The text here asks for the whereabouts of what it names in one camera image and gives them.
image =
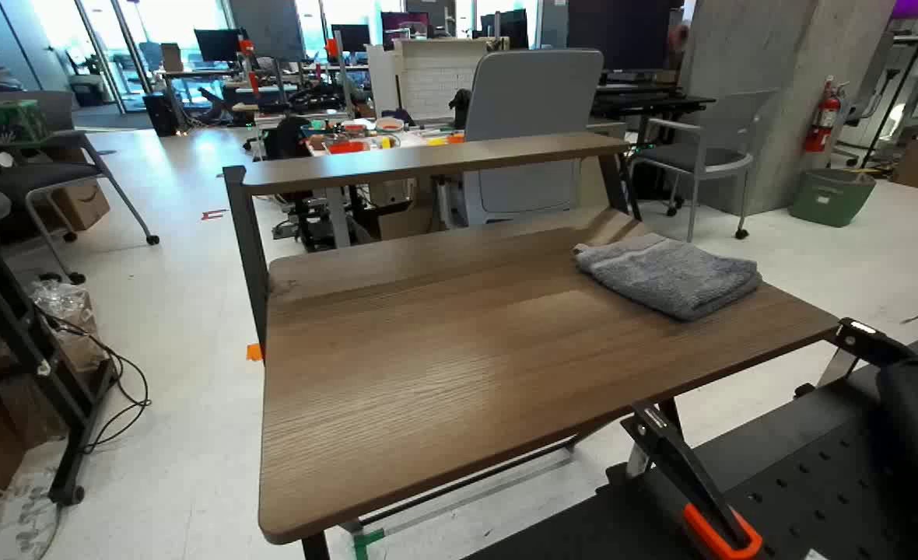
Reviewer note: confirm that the table with colourful clutter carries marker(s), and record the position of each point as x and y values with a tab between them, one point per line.
373	142

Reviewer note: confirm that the grey high-back office chair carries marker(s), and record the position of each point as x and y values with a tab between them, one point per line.
531	105

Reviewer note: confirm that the wooden table with black frame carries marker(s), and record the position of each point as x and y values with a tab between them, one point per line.
247	249

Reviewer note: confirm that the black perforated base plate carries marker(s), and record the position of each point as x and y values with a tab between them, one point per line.
818	487

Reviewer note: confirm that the black computer monitor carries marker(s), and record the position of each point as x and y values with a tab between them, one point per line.
350	39
403	29
220	45

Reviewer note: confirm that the black backpack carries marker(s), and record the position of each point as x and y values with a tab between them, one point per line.
288	138

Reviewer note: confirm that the grey folded towel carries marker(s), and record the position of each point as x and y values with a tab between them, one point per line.
677	279

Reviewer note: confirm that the raised wooden desk shelf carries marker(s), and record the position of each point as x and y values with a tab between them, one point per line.
428	161

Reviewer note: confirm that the clear plastic bag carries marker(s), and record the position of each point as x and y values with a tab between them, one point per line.
62	314

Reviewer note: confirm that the green bin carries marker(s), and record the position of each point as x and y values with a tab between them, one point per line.
828	199

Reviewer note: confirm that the black metal rack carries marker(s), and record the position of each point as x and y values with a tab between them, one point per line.
9	323

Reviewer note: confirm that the large dark monitor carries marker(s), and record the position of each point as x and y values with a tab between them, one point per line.
624	34

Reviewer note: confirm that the grey armchair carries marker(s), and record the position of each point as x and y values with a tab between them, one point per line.
722	129

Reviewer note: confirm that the white board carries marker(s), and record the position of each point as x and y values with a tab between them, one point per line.
436	80

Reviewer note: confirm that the red fire extinguisher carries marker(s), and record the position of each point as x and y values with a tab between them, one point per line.
822	121

